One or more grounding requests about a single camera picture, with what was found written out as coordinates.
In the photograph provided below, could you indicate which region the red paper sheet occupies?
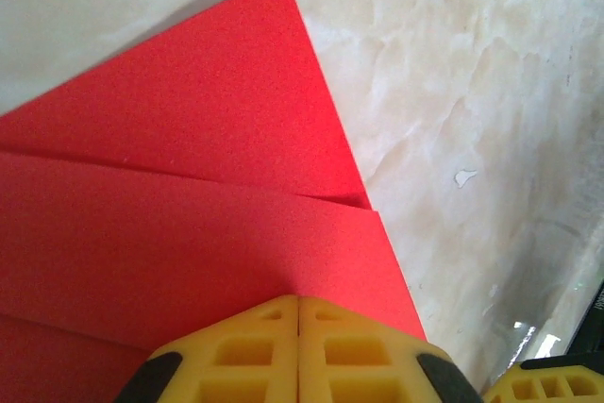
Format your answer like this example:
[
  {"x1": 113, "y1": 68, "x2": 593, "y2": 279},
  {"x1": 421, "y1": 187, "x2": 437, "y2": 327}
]
[{"x1": 0, "y1": 0, "x2": 428, "y2": 403}]

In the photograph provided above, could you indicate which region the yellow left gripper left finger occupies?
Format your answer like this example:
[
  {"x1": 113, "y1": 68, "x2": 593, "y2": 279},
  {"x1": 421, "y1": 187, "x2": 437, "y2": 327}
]
[{"x1": 115, "y1": 296, "x2": 300, "y2": 403}]

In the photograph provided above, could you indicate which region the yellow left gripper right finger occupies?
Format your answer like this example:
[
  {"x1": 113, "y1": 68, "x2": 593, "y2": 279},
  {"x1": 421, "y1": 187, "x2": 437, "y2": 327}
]
[{"x1": 300, "y1": 297, "x2": 482, "y2": 403}]

